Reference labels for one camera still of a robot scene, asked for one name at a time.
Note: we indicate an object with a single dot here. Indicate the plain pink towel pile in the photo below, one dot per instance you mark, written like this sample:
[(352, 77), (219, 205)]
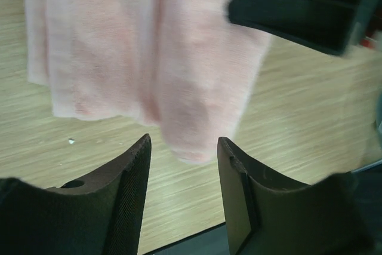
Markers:
[(177, 64)]

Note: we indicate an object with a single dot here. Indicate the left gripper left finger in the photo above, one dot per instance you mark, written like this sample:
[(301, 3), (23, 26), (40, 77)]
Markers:
[(98, 213)]

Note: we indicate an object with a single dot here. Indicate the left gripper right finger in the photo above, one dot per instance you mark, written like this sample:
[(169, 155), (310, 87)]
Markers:
[(267, 212)]

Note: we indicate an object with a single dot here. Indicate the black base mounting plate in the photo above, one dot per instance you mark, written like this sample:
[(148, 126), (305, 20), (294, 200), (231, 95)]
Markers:
[(215, 241)]

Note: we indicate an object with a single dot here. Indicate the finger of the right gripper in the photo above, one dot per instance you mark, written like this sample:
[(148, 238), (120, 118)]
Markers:
[(327, 26)]

